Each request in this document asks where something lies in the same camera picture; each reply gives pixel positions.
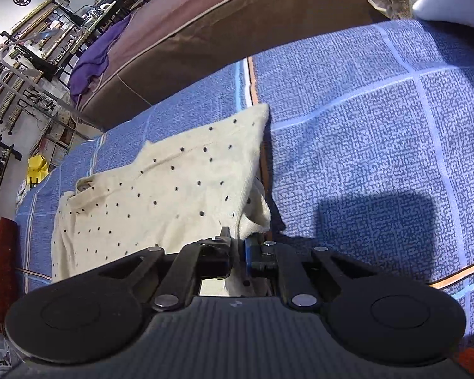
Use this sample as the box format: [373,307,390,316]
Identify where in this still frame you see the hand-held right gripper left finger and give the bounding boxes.
[98,226,238,311]

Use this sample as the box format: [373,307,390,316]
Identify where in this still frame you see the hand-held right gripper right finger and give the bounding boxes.
[243,236,379,310]

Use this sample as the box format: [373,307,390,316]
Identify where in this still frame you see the cream polka dot shirt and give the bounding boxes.
[51,103,273,298]

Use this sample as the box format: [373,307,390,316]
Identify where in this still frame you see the blue plaid blanket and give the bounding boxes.
[14,18,474,348]

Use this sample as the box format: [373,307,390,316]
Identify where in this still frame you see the yellow plastic caution sign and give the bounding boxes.
[26,154,50,189]

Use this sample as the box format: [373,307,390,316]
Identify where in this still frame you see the red rug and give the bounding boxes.
[0,216,21,333]

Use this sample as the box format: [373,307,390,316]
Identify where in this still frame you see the brown bed with mauve sheet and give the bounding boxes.
[69,0,392,132]

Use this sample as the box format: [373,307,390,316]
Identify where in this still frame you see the purple cloth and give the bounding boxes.
[69,12,136,106]

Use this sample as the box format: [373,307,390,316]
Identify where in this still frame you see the white metal stand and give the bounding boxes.
[0,27,92,141]

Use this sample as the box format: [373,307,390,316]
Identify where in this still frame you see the dark dining table with chairs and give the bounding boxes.
[83,0,148,34]

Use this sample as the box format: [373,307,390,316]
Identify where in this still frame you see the wall display racks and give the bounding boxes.
[0,0,88,135]

